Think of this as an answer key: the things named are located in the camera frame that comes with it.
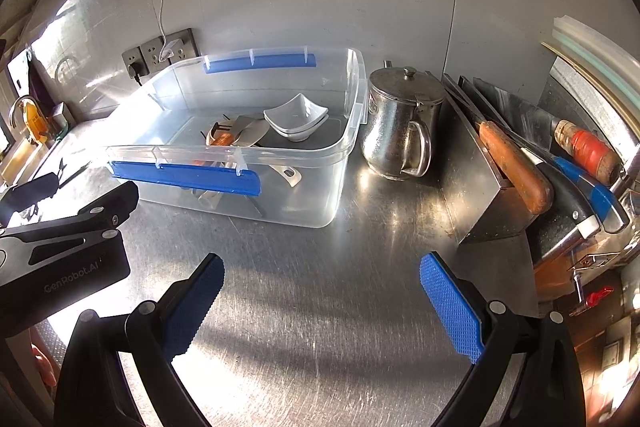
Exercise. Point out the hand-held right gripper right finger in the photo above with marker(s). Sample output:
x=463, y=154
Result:
x=450, y=307

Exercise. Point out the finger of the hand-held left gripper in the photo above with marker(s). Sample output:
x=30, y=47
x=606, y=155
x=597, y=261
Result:
x=107, y=207
x=30, y=194

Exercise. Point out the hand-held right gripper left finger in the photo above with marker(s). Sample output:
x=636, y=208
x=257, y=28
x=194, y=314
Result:
x=195, y=302

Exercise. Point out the clear plastic container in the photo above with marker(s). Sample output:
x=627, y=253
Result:
x=310, y=187

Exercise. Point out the person's left hand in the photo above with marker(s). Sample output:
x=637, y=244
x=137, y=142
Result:
x=45, y=364

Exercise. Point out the steel faucet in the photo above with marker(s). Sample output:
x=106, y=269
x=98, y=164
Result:
x=31, y=117

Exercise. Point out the purple hanging cloth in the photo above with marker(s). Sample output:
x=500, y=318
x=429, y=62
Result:
x=37, y=82

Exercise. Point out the steel knife holder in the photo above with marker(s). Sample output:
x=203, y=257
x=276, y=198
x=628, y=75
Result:
x=475, y=187

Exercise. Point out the black power plug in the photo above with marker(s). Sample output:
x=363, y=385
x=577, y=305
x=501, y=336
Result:
x=136, y=71

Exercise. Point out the red plastic clip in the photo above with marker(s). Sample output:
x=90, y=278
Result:
x=599, y=296

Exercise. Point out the steel teapot with lid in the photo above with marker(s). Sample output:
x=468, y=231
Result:
x=395, y=122

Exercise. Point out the white square bowl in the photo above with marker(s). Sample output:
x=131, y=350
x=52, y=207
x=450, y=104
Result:
x=295, y=109
x=305, y=134

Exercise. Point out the stack of pale cutting boards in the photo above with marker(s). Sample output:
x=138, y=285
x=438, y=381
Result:
x=595, y=52

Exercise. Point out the grey wall outlet panel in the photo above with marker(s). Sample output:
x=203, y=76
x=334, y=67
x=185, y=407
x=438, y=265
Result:
x=150, y=52

